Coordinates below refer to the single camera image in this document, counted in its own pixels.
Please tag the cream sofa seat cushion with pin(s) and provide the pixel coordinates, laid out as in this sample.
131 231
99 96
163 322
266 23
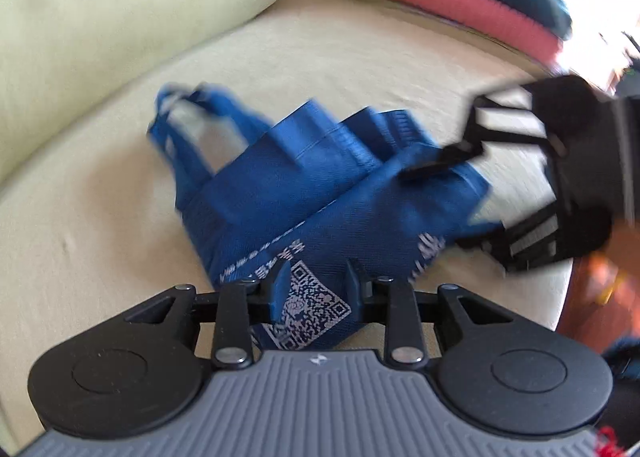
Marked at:
100 237

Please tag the red and teal pillow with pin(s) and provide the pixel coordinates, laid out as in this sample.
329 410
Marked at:
450 7

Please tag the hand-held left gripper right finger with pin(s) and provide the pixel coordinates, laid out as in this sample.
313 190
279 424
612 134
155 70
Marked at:
356 289

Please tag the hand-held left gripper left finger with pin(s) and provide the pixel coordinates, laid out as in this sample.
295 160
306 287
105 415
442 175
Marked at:
280 287

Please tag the blue printed shopping bag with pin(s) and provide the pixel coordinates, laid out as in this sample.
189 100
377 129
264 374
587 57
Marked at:
300 187

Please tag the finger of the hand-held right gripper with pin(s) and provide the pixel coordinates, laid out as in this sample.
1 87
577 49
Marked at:
450 157
492 237

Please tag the pale green sofa back cushion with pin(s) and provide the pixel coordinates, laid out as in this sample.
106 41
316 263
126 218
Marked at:
125 12

